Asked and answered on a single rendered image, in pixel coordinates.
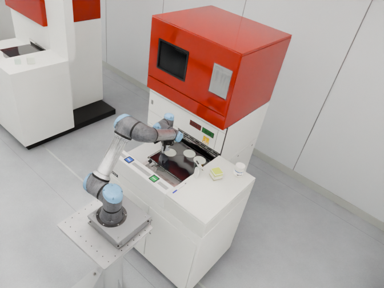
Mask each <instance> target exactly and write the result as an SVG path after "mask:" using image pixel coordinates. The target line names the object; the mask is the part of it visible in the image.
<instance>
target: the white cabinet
mask: <svg viewBox="0 0 384 288"><path fill-rule="evenodd" d="M110 179H111V180H110V182H109V183H112V184H114V183H115V184H117V185H119V186H120V187H121V188H122V191H123V195H125V196H126V197H127V198H128V199H129V200H131V201H132V202H134V203H135V204H136V205H137V206H138V207H140V208H141V209H142V210H143V211H145V212H146V213H147V214H148V215H149V216H151V218H150V219H149V221H150V223H149V224H150V225H151V226H152V228H153V229H152V230H151V231H150V232H149V233H147V234H146V235H145V236H144V237H143V238H142V239H141V240H140V242H138V243H137V244H136V245H135V246H134V248H136V249H137V250H138V251H139V252H140V253H141V254H142V255H143V256H144V257H145V258H146V259H147V260H148V261H150V262H151V263H152V264H153V265H154V266H155V267H156V268H157V269H158V270H159V271H160V272H161V273H162V274H164V275H165V276H166V277H167V278H168V279H169V280H170V281H172V283H173V284H175V285H176V287H177V288H193V287H194V286H195V285H196V284H197V283H198V282H199V281H200V279H201V278H202V277H203V276H204V275H205V274H206V273H207V272H208V271H209V270H210V269H211V267H212V266H213V265H214V264H215V263H216V262H217V260H219V259H220V257H221V256H223V254H224V253H225V252H226V251H227V250H228V249H229V247H230V245H231V243H232V240H233V238H234V235H235V232H236V230H237V227H238V224H239V222H240V219H241V216H242V214H243V211H244V209H245V206H246V203H247V200H248V198H249V195H250V193H251V192H249V193H248V195H247V196H245V197H244V199H243V200H241V201H240V203H239V204H237V205H236V206H235V207H234V208H233V209H232V210H231V211H230V212H229V213H228V214H227V215H226V216H225V217H224V218H223V219H222V220H220V221H219V222H218V223H217V224H216V225H215V226H214V227H213V228H212V229H211V230H210V231H209V232H208V233H207V234H206V235H205V236H204V237H203V238H201V237H200V236H198V235H197V234H196V233H195V232H193V231H192V230H191V229H189V228H188V227H187V226H186V225H184V224H183V223H182V222H181V221H179V220H178V219H177V218H176V217H175V216H173V215H172V214H170V213H169V212H168V211H167V210H165V209H164V208H162V207H160V205H158V204H157V203H155V202H154V201H153V200H152V199H151V198H149V197H148V196H147V195H146V194H144V193H143V192H142V191H140V190H139V189H138V188H137V187H135V186H134V185H133V184H132V183H130V182H129V181H128V180H127V179H126V178H124V177H123V176H121V175H120V174H119V173H118V172H117V171H115V170H114V169H113V170H112V172H111V174H110Z"/></svg>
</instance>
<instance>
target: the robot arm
mask: <svg viewBox="0 0 384 288"><path fill-rule="evenodd" d="M173 123H174V115H173V114H172V113H166V114H165V115H164V119H162V120H160V121H159V122H157V123H156V124H154V125H153V127H150V126H148V125H146V124H144V123H142V122H141V121H139V120H137V119H135V118H134V117H132V116H131V115H128V114H122V115H120V116H119V117H118V118H117V119H116V120H115V122H114V128H115V130H114V135H115V136H114V138H113V140H112V142H111V144H110V146H109V148H108V150H107V152H106V153H105V155H104V157H103V159H102V161H101V163H100V164H99V166H98V168H97V170H94V171H93V172H92V173H89V174H88V175H87V176H86V177H85V179H84V181H83V188H84V189H85V190H86V191H87V192H88V193H89V194H91V195H92V196H94V197H95V198H96V199H98V200H99V201H101V202H102V208H101V209H100V212H99V217H100V220H101V221H102V222H103V223H106V224H108V225H114V224H116V223H119V222H120V221H121V220H122V219H123V217H124V210H123V208H122V199H123V191H122V188H121V187H120V186H119V185H117V184H115V183H114V184H112V183H109V182H110V180H111V179H110V174H111V172H112V170H113V168H114V166H115V165H116V163H117V161H118V159H119V157H120V156H121V154H122V152H123V150H124V148H125V146H126V144H127V143H128V142H129V141H131V140H132V139H133V140H135V141H138V142H144V143H154V144H156V143H158V142H160V141H161V151H162V153H164V152H166V151H169V150H170V149H169V148H168V147H169V145H170V146H173V144H174V141H176V142H180V141H181V139H182V138H183V133H181V132H180V131H178V130H176V129H175V128H173ZM172 142H173V143H172Z"/></svg>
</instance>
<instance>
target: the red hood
mask: <svg viewBox="0 0 384 288"><path fill-rule="evenodd" d="M291 36H292V35H291V34H289V33H286V32H283V31H280V30H278V29H275V28H272V27H270V26H267V25H264V24H261V23H259V22H256V21H253V20H250V19H248V18H245V17H242V16H240V15H237V14H234V13H231V12H229V11H226V10H224V9H220V8H218V7H215V6H213V5H210V6H203V7H196V8H192V9H186V10H179V11H172V12H168V13H162V14H155V15H152V20H151V36H150V51H149V67H148V76H147V87H149V88H150V89H152V90H154V91H156V92H157V93H159V94H160V95H162V96H164V97H166V98H167V99H169V100H171V101H173V102H174V103H176V104H178V105H180V106H181V107H183V108H185V109H186V110H188V111H190V112H192V113H193V114H195V115H197V116H199V117H200V118H202V119H204V120H206V121H207V122H209V123H211V124H212V125H214V126H216V127H217V128H219V129H221V130H224V129H226V128H227V127H229V126H231V125H232V124H234V123H236V122H237V121H238V120H240V119H242V118H243V117H245V116H246V115H248V114H250V113H251V112H252V111H254V110H256V109H257V108H259V107H260V106H262V105H264V104H265V103H266V102H268V101H269V100H270V98H271V95H272V93H273V90H274V87H275V84H276V81H277V78H278V76H279V72H280V70H281V67H282V64H283V61H284V58H285V55H286V52H287V49H288V46H289V44H290V41H291Z"/></svg>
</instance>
